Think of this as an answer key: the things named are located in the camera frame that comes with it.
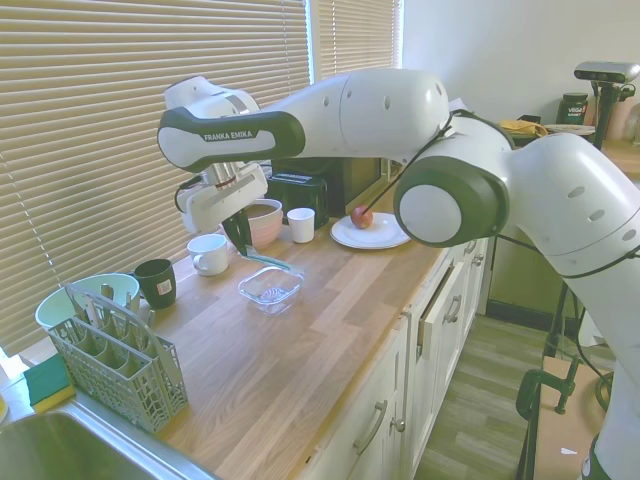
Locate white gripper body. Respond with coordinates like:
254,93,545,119
180,171,268,235

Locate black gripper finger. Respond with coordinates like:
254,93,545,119
222,213,248,256
235,208,254,252

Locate teal rimmed container lid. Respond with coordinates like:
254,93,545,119
239,246,306,277

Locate clear glass food container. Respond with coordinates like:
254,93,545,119
237,265,306,317

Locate yellow food bag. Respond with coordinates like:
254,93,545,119
498,118,550,140

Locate pink bowl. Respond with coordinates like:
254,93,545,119
248,213,285,250

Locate white mug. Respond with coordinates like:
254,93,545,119
186,233,230,278

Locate small white cup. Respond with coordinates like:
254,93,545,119
286,207,317,245

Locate black toaster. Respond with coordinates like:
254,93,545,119
266,170,330,229

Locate black cup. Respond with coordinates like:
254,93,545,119
133,258,178,310

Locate black toaster oven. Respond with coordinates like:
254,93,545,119
272,156,397,217

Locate large white plate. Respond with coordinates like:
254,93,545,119
329,211,413,250

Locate grey plastic cutlery basket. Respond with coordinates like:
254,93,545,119
48,283,190,434

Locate mint green bowl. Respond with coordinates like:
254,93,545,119
34,272,142,346

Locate narrow beige window blind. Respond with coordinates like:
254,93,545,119
316,0,402,82

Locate white kitchen cabinets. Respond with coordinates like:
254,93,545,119
294,237,501,480

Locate yellow green sponge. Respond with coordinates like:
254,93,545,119
22,355,78,415

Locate stainless steel sink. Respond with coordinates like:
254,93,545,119
0,398,224,480

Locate stainless steel dishwasher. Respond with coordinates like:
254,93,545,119
486,234,569,322

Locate green clamp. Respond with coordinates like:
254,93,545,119
514,353,585,422

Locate dark green supplement jar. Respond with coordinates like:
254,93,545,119
561,92,590,126

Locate brown cardboard board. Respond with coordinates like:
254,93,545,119
527,353,624,480

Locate long metal cabinet handle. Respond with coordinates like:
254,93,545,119
352,399,390,457

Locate grey depth camera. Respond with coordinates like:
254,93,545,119
573,60,640,84

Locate green hose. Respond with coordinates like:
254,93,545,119
596,370,621,414

